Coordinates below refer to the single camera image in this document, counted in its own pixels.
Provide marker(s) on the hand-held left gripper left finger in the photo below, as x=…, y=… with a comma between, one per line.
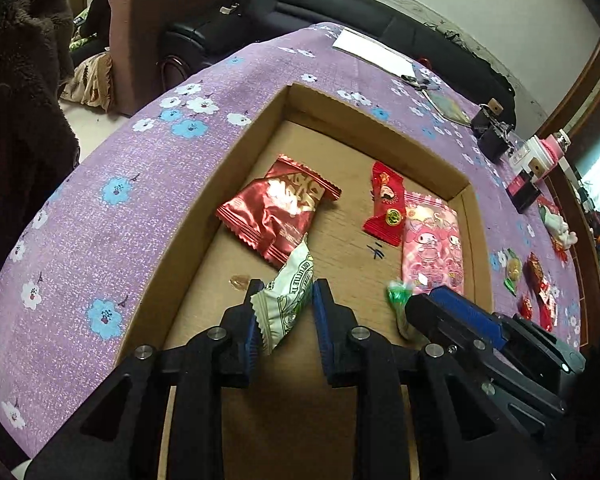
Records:
x=252, y=330

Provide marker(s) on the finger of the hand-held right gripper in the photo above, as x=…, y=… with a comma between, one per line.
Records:
x=462, y=307
x=440, y=325

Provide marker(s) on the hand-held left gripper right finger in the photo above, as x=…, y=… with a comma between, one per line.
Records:
x=322, y=330

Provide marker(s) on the white green snack packet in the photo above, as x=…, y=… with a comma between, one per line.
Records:
x=285, y=300

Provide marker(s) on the green twist candy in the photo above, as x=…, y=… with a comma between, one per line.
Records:
x=512, y=270
x=397, y=297

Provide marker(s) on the pink printed snack packet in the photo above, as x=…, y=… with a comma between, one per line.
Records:
x=432, y=245

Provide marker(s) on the dark red snack packet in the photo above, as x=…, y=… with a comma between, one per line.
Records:
x=270, y=210

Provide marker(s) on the red figure snack packet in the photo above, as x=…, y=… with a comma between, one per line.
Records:
x=387, y=210

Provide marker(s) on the cardboard box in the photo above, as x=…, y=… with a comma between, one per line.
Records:
x=330, y=160

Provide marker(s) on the small red candy packet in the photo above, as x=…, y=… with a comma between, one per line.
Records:
x=546, y=307
x=535, y=267
x=526, y=306

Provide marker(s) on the black corked bottle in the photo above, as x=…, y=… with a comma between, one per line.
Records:
x=522, y=192

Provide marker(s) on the red plastic wrapper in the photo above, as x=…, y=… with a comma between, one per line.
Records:
x=545, y=203

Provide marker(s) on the clutter of tools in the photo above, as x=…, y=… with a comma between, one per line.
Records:
x=597, y=220

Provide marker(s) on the pink white box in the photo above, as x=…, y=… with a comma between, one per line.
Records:
x=527, y=152

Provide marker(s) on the black clip device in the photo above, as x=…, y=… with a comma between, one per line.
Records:
x=492, y=137

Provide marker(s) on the purple floral tablecloth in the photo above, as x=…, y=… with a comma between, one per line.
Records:
x=105, y=220

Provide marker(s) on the pink knit-covered bottle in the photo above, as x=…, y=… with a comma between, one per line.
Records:
x=554, y=147

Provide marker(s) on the clipboard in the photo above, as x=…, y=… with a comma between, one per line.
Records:
x=450, y=107

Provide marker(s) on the wooden cabinet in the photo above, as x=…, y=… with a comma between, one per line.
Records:
x=587, y=90

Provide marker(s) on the white paper sheet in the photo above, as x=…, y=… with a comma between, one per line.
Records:
x=375, y=52

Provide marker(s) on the beige patterned cloth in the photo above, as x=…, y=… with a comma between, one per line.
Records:
x=90, y=82

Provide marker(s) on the brown armchair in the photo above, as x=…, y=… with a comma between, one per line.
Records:
x=140, y=35

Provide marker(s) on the dark brown fleece garment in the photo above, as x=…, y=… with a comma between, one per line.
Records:
x=20, y=110

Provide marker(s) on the black sofa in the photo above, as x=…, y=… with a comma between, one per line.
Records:
x=305, y=5

